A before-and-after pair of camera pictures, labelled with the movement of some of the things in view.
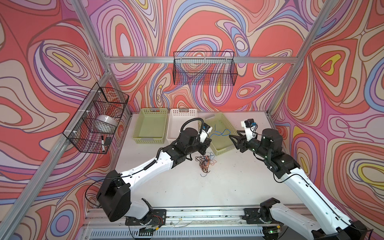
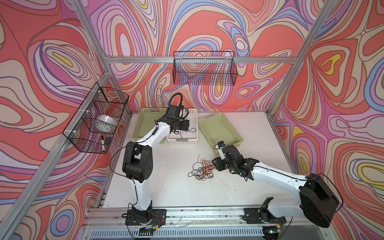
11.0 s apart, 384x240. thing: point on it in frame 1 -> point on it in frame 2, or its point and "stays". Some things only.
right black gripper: (242, 143) -> (218, 164)
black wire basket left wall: (93, 127) stays
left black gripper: (205, 146) -> (185, 124)
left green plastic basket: (150, 126) stays
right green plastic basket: (222, 130) stays
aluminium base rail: (94, 217) stays
